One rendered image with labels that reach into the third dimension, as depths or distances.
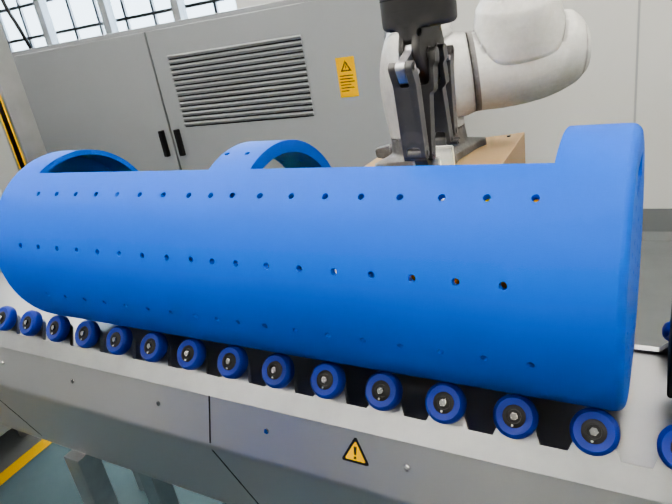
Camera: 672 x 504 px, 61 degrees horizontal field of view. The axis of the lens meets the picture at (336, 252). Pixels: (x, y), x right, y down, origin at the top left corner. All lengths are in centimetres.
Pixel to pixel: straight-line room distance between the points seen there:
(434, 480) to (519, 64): 76
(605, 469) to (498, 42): 76
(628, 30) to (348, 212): 283
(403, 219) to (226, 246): 22
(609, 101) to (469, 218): 286
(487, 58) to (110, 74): 207
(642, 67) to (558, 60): 218
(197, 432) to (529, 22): 87
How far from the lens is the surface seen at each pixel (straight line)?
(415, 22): 59
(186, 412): 89
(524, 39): 114
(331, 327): 62
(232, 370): 79
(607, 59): 333
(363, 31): 220
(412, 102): 58
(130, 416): 99
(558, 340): 53
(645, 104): 337
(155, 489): 152
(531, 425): 63
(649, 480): 65
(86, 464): 136
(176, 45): 264
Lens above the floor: 137
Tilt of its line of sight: 22 degrees down
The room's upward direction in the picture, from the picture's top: 10 degrees counter-clockwise
